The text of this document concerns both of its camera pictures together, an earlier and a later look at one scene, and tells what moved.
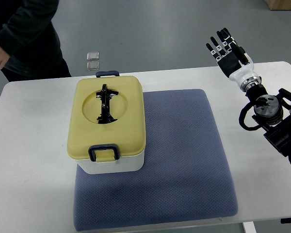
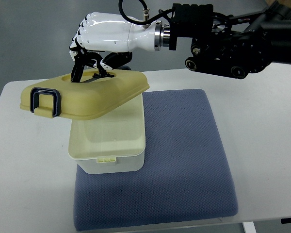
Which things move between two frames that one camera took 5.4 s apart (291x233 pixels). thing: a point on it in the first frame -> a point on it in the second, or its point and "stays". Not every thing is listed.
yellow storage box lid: [105, 110] -> [76, 101]
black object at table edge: [289, 220] stays
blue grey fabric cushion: [184, 177] stays
